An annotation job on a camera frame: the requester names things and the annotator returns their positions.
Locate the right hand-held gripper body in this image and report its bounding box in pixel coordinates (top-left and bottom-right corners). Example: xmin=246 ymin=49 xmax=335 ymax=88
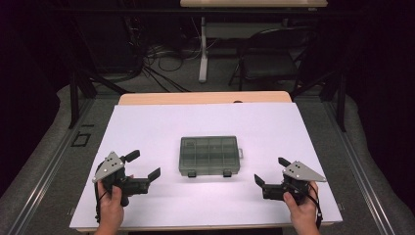
xmin=261 ymin=160 xmax=328 ymax=207

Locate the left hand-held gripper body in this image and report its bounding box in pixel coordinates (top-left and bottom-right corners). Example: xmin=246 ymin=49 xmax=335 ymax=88
xmin=92 ymin=151 xmax=152 ymax=208

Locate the clear grey plastic compartment box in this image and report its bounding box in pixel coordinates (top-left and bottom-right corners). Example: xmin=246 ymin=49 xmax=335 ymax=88
xmin=178 ymin=135 xmax=245 ymax=179

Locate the person's right hand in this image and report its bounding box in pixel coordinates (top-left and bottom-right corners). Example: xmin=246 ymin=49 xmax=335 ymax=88
xmin=282 ymin=180 xmax=321 ymax=229

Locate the person's left hand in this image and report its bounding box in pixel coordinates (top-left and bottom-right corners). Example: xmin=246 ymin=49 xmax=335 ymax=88
xmin=97 ymin=175 xmax=135 ymax=231

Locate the white table board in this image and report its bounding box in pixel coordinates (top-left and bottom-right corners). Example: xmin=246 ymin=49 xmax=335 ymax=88
xmin=69 ymin=102 xmax=344 ymax=230

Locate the black folding chair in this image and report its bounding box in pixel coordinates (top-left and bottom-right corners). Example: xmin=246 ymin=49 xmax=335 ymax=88
xmin=227 ymin=26 xmax=316 ymax=92

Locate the white-legged desk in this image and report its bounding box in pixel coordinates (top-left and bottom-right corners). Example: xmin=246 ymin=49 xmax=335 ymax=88
xmin=179 ymin=0 xmax=329 ymax=84

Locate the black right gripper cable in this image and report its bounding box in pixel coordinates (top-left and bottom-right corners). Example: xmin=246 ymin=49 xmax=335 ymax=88
xmin=304 ymin=185 xmax=325 ymax=230

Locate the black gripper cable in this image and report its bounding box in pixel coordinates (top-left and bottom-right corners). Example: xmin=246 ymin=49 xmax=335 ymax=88
xmin=304 ymin=185 xmax=325 ymax=230
xmin=93 ymin=181 xmax=109 ymax=224

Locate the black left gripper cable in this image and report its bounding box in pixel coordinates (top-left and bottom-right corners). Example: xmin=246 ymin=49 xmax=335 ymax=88
xmin=93 ymin=181 xmax=109 ymax=224

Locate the aluminium floor rail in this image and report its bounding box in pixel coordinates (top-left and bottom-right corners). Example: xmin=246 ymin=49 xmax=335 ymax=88
xmin=6 ymin=97 xmax=96 ymax=235
xmin=321 ymin=101 xmax=397 ymax=235

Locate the black metal frame stand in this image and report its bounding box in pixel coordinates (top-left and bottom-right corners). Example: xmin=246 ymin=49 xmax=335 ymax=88
xmin=67 ymin=19 xmax=131 ymax=130
xmin=289 ymin=67 xmax=347 ymax=133

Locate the bundle of floor cables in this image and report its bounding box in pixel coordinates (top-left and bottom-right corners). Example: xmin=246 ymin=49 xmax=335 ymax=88
xmin=121 ymin=16 xmax=201 ymax=94

